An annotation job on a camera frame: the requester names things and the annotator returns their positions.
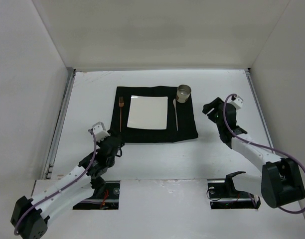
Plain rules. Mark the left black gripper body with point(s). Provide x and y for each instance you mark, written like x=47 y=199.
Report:
x=115 y=143

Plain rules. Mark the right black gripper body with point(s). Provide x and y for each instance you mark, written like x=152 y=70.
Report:
x=215 y=107

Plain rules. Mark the black cloth placemat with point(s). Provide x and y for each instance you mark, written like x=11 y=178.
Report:
x=186 y=123

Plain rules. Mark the white paper cup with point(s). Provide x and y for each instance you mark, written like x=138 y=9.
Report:
x=183 y=93

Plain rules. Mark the silver knife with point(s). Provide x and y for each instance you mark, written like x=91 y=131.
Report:
x=175 y=110

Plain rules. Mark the copper fork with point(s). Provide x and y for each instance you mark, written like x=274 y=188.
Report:
x=121 y=105

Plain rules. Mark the square white plate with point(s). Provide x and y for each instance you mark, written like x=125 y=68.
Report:
x=148 y=113

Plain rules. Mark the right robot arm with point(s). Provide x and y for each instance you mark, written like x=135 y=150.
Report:
x=280 y=181

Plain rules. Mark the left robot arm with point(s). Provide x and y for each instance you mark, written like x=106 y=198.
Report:
x=31 y=217

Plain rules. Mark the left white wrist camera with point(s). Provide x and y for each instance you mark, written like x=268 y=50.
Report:
x=99 y=130

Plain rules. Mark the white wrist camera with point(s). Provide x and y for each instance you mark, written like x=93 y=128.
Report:
x=99 y=130
x=237 y=102

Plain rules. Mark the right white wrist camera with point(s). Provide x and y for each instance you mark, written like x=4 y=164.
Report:
x=237 y=102

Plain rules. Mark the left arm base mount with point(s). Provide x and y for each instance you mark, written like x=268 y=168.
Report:
x=107 y=200

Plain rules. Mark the right aluminium rail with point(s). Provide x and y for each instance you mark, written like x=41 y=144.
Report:
x=258 y=106

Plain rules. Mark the aluminium rail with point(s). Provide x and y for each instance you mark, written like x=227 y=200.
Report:
x=51 y=155
x=258 y=106

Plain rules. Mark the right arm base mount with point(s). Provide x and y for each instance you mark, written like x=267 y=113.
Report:
x=223 y=195

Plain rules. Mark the left aluminium rail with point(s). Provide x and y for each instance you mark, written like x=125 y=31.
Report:
x=51 y=155

